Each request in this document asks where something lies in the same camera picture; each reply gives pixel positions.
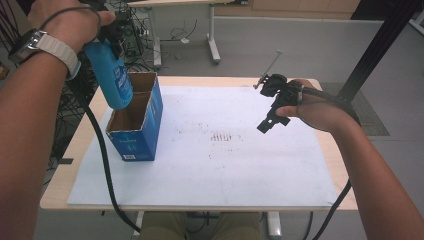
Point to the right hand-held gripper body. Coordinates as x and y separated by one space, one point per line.
286 93

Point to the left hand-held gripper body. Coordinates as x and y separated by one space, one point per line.
116 31

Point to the blue bottle with white cap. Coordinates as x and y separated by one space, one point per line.
113 86

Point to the blue cardboard box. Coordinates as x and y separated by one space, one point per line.
133 146

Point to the person's right hand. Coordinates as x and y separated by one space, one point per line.
320 111

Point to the person's left hand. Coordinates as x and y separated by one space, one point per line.
66 23

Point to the black computer tower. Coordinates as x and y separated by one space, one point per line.
133 40

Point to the wristwatch with white band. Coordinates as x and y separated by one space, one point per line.
56 50

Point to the white power plug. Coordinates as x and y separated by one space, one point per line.
184 40

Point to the white table mat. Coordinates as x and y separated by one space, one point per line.
200 180

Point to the white background desk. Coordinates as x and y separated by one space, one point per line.
213 33

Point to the white table leg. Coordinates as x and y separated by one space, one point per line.
274 225

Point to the person's right leg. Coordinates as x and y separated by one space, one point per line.
238 226

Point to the person's leg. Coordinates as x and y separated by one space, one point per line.
161 226
238 226

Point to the brown cardboard box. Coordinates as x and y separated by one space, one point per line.
3 71

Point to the black tape strip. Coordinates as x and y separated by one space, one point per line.
65 161

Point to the person's left leg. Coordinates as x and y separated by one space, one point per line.
161 226

